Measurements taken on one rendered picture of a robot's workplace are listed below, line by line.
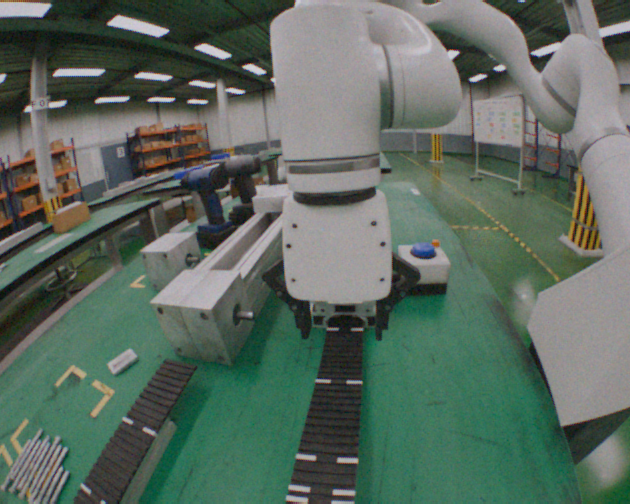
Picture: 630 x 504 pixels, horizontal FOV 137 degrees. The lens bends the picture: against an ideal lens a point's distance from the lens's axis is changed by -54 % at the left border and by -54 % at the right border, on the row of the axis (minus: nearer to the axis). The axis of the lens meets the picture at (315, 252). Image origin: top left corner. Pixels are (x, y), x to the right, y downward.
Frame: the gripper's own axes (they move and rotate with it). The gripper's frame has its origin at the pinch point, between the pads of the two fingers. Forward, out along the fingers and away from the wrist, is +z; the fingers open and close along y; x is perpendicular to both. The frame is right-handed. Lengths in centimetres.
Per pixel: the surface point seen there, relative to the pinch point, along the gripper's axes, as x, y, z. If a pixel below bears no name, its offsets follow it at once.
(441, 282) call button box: 13.8, 15.6, 3.0
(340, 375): -4.5, 0.1, 3.8
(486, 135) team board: 551, 294, -28
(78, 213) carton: 92, -205, -4
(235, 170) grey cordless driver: 55, -36, -13
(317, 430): -12.4, -1.2, 2.3
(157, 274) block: 13.0, -38.8, 1.2
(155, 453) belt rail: -18.8, -17.1, 4.3
